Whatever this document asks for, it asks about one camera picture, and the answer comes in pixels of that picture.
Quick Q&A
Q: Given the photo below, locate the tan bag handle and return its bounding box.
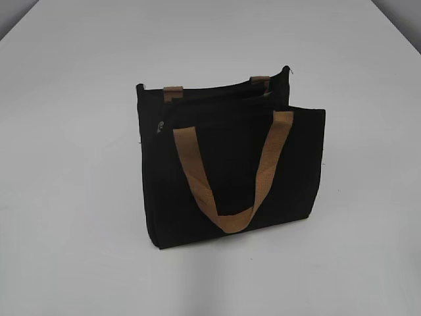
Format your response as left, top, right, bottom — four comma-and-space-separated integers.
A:
163, 76, 270, 103
172, 110, 295, 235

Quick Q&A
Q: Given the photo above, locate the tan rear bag handle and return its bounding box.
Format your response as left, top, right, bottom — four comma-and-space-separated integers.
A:
163, 76, 270, 103

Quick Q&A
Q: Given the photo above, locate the metal zipper pull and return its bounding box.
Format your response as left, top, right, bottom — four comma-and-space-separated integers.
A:
157, 121, 166, 134

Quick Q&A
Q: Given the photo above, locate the tan front bag handle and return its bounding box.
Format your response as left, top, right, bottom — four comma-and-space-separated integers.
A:
172, 110, 295, 235

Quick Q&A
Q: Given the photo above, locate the black tote bag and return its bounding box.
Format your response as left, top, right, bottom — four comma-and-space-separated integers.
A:
136, 66, 326, 249

